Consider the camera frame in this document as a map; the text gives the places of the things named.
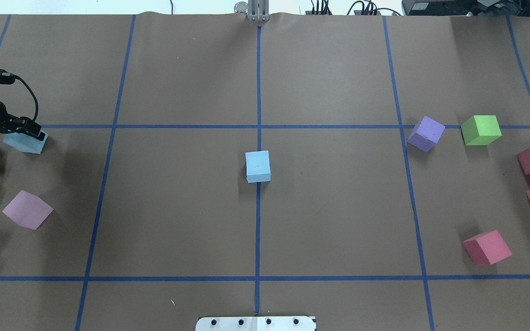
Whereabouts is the white post base plate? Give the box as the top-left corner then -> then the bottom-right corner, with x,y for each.
195,316 -> 317,331

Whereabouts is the green block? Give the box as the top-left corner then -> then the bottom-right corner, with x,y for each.
461,115 -> 502,145

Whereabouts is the light pink block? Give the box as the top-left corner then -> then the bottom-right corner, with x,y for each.
2,190 -> 53,230

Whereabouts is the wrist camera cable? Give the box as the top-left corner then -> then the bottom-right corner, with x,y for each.
0,64 -> 40,127

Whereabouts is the small metal cylinder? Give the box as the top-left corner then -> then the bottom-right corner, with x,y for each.
234,1 -> 249,13

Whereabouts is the right purple block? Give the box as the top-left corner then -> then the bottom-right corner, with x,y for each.
407,116 -> 446,152

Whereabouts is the aluminium frame post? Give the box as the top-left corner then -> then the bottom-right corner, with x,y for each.
247,0 -> 271,22

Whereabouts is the right pink block far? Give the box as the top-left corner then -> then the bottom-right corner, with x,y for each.
462,230 -> 513,266

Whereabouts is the light blue block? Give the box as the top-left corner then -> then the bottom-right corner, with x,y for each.
3,131 -> 48,154
245,150 -> 271,183

